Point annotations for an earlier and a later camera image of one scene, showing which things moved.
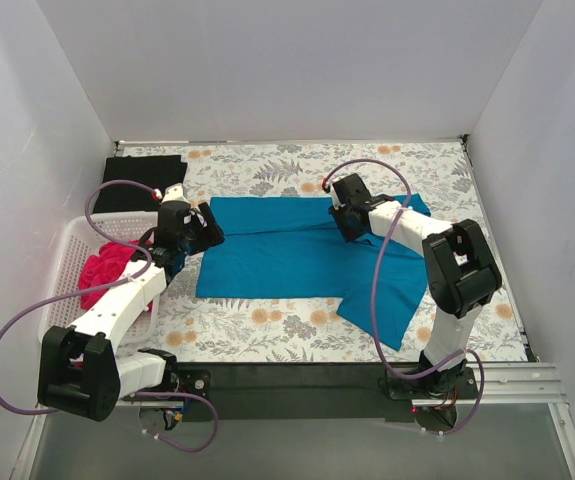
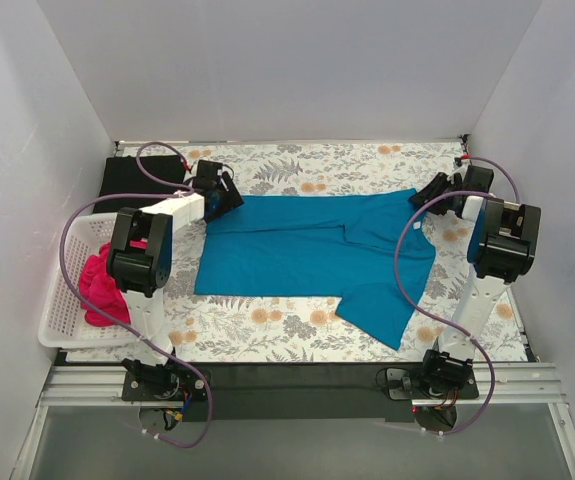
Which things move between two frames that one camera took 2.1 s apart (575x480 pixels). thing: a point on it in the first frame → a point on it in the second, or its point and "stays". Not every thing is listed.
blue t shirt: x=295 y=247 stays
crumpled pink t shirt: x=103 y=268 stays
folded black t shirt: x=160 y=171 stays
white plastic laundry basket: x=82 y=237 stays
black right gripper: x=346 y=223 → x=437 y=186
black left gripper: x=209 y=226 → x=224 y=194
